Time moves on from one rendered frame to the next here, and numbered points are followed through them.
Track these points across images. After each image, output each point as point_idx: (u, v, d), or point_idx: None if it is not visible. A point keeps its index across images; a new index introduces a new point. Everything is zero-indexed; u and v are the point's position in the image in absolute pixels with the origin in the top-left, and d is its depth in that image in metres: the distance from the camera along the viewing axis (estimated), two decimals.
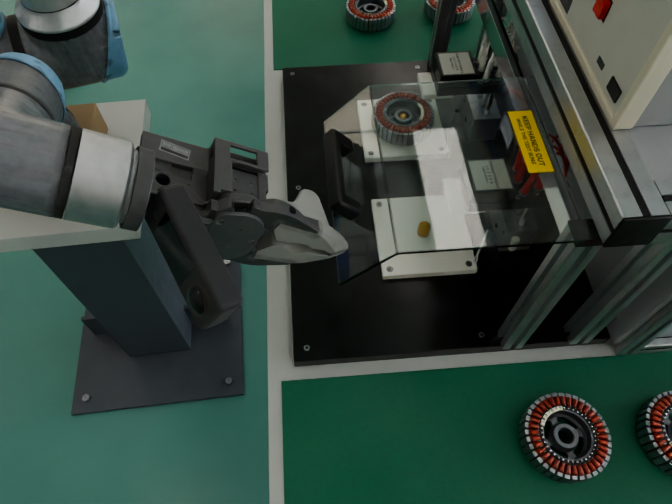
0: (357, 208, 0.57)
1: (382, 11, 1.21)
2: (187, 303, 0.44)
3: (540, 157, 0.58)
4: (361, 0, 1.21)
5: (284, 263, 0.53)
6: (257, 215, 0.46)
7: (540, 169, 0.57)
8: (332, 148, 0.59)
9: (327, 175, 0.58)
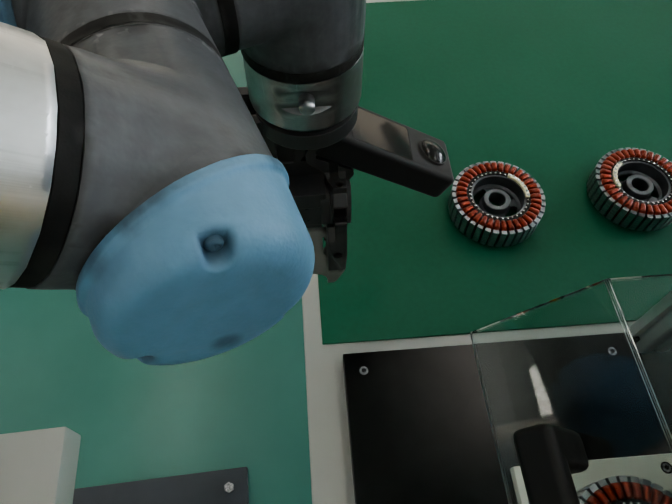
0: None
1: (517, 202, 0.66)
2: (430, 167, 0.40)
3: None
4: (478, 182, 0.66)
5: (345, 264, 0.47)
6: None
7: None
8: None
9: None
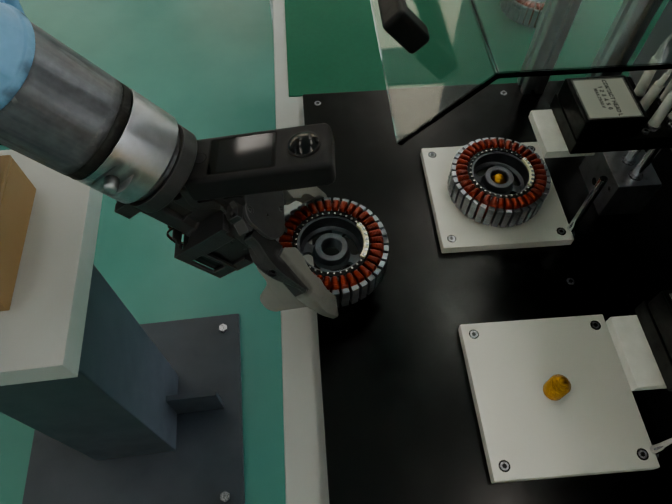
0: (424, 30, 0.37)
1: (359, 259, 0.53)
2: (296, 164, 0.39)
3: None
4: (322, 220, 0.54)
5: (303, 285, 0.45)
6: None
7: None
8: None
9: None
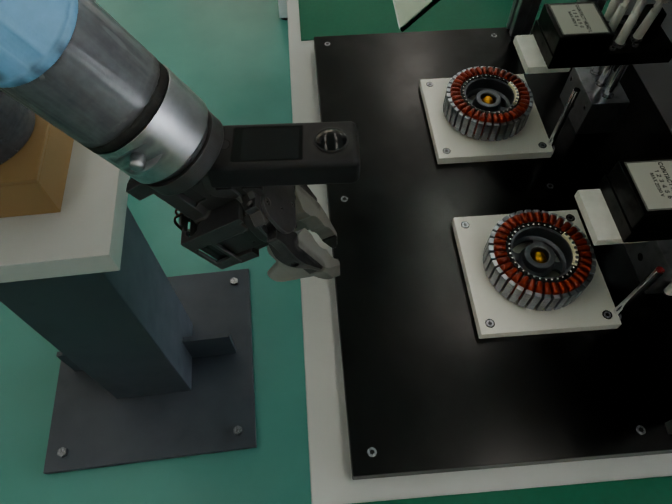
0: None
1: (563, 266, 0.58)
2: (324, 159, 0.39)
3: None
4: (526, 230, 0.58)
5: (318, 265, 0.47)
6: None
7: None
8: None
9: None
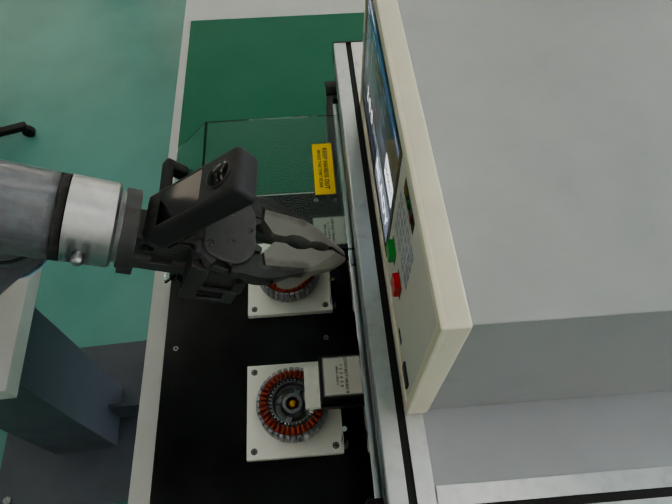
0: None
1: (310, 409, 0.83)
2: (212, 195, 0.41)
3: (327, 182, 0.73)
4: (287, 383, 0.84)
5: (299, 269, 0.49)
6: None
7: (325, 192, 0.72)
8: (165, 174, 0.74)
9: None
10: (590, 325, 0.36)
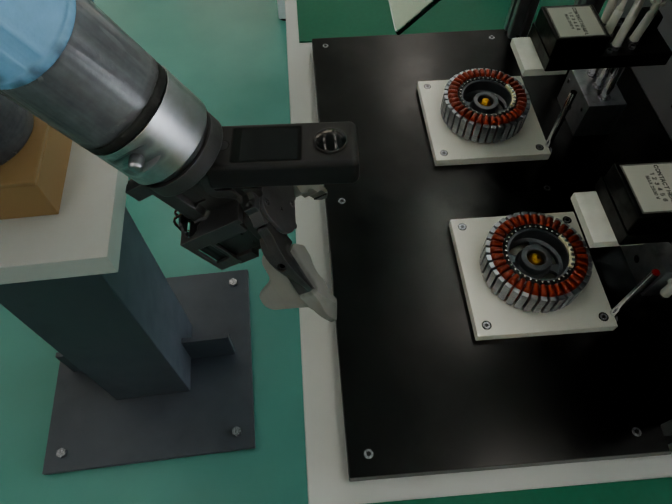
0: None
1: (560, 268, 0.58)
2: (323, 159, 0.39)
3: None
4: (523, 232, 0.58)
5: (309, 283, 0.45)
6: None
7: None
8: None
9: None
10: None
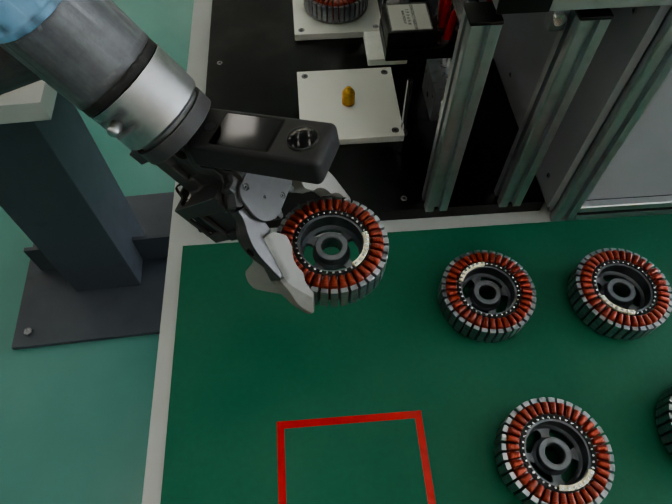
0: None
1: None
2: (287, 155, 0.39)
3: None
4: (333, 218, 0.54)
5: (279, 272, 0.46)
6: None
7: None
8: None
9: None
10: None
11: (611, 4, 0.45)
